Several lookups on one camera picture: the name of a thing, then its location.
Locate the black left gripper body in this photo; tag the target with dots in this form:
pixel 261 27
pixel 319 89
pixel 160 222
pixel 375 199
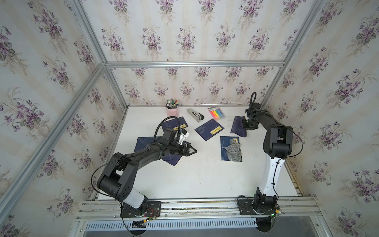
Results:
pixel 174 148

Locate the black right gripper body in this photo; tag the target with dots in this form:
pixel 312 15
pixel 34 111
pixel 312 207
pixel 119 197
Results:
pixel 248 124

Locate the blue book yellow label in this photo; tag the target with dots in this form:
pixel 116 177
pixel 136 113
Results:
pixel 237 127

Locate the grey patterned cloth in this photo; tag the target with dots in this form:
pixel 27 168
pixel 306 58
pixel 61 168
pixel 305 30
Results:
pixel 233 151

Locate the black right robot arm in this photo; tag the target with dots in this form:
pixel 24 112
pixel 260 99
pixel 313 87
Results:
pixel 277 145

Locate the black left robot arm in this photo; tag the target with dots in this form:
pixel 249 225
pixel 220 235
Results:
pixel 118 177

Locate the blue book under left arm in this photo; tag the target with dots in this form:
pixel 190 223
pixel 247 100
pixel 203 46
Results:
pixel 172 159

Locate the blue book upper left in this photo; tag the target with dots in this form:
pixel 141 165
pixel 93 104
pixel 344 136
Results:
pixel 173 123

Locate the blue book upper middle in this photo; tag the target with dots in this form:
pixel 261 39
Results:
pixel 209 129

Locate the blue book right side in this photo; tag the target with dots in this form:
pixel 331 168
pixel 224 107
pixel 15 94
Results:
pixel 225 141

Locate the blue book far left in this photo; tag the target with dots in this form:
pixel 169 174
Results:
pixel 142 143

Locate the pink pen cup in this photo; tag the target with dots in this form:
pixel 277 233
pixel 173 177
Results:
pixel 172 111

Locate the grey black stapler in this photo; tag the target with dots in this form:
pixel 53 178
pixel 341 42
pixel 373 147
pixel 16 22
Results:
pixel 195 115

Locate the colourful highlighter pack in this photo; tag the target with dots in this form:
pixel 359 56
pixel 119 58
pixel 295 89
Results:
pixel 216 113

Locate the pens in cup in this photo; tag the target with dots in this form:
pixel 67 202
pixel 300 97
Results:
pixel 172 104

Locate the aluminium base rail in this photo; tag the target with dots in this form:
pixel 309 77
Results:
pixel 166 214

